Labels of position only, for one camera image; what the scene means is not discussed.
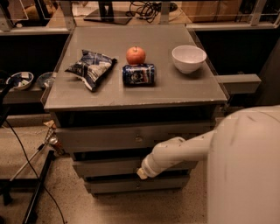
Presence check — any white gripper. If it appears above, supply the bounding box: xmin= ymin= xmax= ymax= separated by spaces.
xmin=136 ymin=154 xmax=166 ymax=179

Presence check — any grey drawer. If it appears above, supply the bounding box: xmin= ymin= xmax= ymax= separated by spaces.
xmin=84 ymin=171 xmax=190 ymax=194
xmin=72 ymin=157 xmax=200 ymax=179
xmin=57 ymin=121 xmax=215 ymax=153

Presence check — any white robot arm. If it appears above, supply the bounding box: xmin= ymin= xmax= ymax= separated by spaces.
xmin=137 ymin=106 xmax=280 ymax=224

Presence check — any grey bottom drawer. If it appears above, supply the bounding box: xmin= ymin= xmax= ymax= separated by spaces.
xmin=84 ymin=171 xmax=190 ymax=194

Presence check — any grey top drawer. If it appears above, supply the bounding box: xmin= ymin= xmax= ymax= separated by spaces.
xmin=57 ymin=121 xmax=215 ymax=153

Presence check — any grey wooden drawer cabinet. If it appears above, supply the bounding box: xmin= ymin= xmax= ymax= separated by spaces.
xmin=40 ymin=24 xmax=228 ymax=182

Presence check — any white stick with metal cap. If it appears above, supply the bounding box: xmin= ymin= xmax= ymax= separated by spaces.
xmin=10 ymin=137 xmax=53 ymax=182

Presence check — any blue white chip bag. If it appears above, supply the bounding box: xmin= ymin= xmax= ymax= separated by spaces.
xmin=66 ymin=50 xmax=117 ymax=92

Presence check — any red apple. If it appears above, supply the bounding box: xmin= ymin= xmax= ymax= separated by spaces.
xmin=126 ymin=46 xmax=146 ymax=65

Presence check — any white ceramic bowl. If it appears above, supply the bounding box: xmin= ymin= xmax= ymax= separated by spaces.
xmin=171 ymin=45 xmax=207 ymax=74

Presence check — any clear glass bowl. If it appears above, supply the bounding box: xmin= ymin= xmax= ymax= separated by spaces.
xmin=36 ymin=72 xmax=56 ymax=89

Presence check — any black metal floor stand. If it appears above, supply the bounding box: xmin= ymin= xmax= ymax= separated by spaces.
xmin=0 ymin=150 xmax=54 ymax=224

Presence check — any bowl with blue contents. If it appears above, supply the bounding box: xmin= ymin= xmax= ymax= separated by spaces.
xmin=6 ymin=72 xmax=34 ymax=91

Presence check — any black monitor stand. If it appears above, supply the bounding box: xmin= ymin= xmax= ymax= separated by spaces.
xmin=83 ymin=1 xmax=135 ymax=25

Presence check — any cardboard box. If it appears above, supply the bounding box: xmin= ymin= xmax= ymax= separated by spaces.
xmin=181 ymin=0 xmax=242 ymax=23

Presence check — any black cable on floor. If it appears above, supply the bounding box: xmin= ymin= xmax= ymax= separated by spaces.
xmin=0 ymin=116 xmax=68 ymax=224

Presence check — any black cable bundle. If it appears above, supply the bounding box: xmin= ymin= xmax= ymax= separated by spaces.
xmin=125 ymin=0 xmax=179 ymax=25

